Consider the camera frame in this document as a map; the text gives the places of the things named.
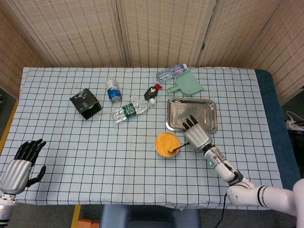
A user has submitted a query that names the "stainless steel tray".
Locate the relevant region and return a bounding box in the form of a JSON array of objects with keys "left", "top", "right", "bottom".
[{"left": 165, "top": 97, "right": 219, "bottom": 133}]

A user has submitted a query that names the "small white blue bottle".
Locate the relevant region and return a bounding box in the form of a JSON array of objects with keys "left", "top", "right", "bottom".
[{"left": 105, "top": 79, "right": 123, "bottom": 103}]

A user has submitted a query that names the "blue checked tablecloth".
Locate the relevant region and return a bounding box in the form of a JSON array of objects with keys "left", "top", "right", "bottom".
[{"left": 0, "top": 66, "right": 283, "bottom": 211}]

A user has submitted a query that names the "white bowl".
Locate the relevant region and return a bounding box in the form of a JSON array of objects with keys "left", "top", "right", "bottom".
[{"left": 154, "top": 132, "right": 181, "bottom": 159}]

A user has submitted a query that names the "woven folding screen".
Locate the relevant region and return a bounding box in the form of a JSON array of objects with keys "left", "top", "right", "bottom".
[{"left": 0, "top": 0, "right": 304, "bottom": 105}]

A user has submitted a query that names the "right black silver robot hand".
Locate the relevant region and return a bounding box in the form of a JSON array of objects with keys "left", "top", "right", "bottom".
[{"left": 182, "top": 114, "right": 213, "bottom": 151}]

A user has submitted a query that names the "black cardboard box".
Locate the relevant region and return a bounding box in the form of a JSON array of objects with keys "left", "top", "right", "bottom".
[{"left": 69, "top": 88, "right": 103, "bottom": 121}]

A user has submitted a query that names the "orange object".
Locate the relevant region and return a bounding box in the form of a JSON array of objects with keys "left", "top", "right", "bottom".
[{"left": 77, "top": 218, "right": 100, "bottom": 228}]

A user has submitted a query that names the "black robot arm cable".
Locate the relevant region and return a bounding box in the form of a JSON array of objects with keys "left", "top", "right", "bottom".
[{"left": 217, "top": 152, "right": 240, "bottom": 228}]

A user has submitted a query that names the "clear bottle green label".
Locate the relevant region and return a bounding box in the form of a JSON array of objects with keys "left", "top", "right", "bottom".
[{"left": 111, "top": 98, "right": 156, "bottom": 124}]

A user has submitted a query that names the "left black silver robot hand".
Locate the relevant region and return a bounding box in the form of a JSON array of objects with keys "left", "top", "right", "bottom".
[{"left": 0, "top": 139, "right": 47, "bottom": 195}]

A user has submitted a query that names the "green plastic dustpan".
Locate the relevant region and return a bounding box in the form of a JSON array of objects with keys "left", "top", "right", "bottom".
[{"left": 166, "top": 70, "right": 205, "bottom": 96}]

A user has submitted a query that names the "small black bottle red cap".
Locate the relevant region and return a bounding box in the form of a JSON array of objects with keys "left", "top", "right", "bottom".
[{"left": 143, "top": 83, "right": 164, "bottom": 100}]

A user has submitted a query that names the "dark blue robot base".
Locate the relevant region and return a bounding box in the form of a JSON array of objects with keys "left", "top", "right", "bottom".
[{"left": 99, "top": 203, "right": 201, "bottom": 228}]

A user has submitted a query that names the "clear bottle pink label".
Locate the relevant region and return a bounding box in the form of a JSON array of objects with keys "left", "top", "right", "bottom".
[{"left": 155, "top": 63, "right": 188, "bottom": 83}]

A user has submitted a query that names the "white cables and power strip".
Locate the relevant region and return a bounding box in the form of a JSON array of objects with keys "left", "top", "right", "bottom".
[{"left": 285, "top": 110, "right": 304, "bottom": 131}]

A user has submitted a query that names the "black spoon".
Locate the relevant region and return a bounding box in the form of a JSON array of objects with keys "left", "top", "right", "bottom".
[{"left": 167, "top": 142, "right": 190, "bottom": 154}]

